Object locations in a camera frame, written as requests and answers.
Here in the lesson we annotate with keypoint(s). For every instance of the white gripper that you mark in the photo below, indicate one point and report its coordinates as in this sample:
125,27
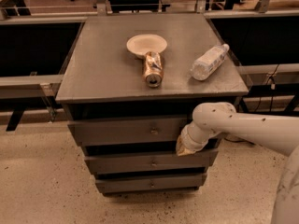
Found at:
187,139

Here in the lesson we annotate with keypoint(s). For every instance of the grey top drawer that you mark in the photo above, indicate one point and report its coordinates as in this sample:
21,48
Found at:
130,130

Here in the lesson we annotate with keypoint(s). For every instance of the grey drawer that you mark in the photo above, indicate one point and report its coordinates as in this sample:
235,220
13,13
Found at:
154,182
149,161
130,130

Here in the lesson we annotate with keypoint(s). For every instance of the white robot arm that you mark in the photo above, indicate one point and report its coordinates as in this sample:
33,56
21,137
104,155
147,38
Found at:
278,133

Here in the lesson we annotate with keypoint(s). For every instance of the grey middle drawer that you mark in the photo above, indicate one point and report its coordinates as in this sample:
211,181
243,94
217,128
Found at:
149,161

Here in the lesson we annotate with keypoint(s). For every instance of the grey bottom drawer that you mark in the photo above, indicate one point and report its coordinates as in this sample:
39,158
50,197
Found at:
154,182

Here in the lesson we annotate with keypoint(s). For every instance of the clear plastic water bottle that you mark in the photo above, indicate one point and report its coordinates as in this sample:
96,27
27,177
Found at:
209,62

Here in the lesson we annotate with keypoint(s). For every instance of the crushed golden soda can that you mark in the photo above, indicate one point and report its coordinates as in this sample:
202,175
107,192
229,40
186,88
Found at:
153,72

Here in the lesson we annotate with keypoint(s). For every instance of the white paper bowl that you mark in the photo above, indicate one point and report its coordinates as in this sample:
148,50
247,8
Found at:
139,45

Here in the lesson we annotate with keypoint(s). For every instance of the metal railing frame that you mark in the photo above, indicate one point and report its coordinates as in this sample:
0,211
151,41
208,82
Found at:
31,81

